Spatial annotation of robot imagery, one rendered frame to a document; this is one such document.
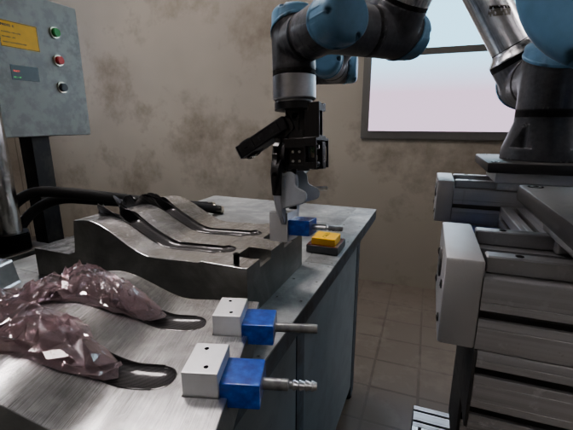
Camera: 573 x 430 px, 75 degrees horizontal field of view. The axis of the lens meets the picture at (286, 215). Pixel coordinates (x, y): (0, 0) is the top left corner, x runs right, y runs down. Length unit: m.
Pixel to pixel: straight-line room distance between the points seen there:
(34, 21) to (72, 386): 1.17
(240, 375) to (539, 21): 0.37
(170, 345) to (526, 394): 0.38
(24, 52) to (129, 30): 2.15
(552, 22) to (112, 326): 0.50
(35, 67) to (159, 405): 1.16
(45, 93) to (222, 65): 1.75
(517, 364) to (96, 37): 3.60
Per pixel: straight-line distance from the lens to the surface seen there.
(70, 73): 1.47
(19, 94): 1.36
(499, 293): 0.39
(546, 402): 0.45
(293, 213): 0.69
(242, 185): 2.91
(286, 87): 0.65
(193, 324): 0.54
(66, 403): 0.43
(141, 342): 0.50
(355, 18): 0.58
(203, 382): 0.40
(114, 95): 3.57
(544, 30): 0.31
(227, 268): 0.61
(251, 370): 0.41
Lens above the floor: 1.11
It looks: 14 degrees down
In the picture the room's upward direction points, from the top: straight up
